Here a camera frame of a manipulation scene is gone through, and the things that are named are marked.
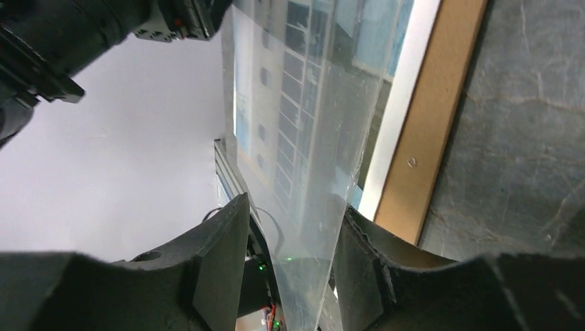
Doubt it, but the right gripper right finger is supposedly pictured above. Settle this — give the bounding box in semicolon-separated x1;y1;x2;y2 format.
333;208;584;330

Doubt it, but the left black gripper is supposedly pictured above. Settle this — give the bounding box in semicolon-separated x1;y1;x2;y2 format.
132;0;233;43

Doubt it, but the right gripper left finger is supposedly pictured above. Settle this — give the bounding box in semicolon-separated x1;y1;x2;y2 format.
1;194;250;330

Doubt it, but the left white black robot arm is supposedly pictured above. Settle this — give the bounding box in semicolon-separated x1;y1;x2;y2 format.
1;0;231;145

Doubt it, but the building photo print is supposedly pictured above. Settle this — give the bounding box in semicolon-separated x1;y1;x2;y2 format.
230;1;416;225

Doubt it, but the brown cardboard backing board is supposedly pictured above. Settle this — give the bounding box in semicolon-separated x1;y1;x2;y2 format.
359;1;487;244

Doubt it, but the aluminium rail frame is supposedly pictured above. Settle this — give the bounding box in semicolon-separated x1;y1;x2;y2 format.
214;138;257;214

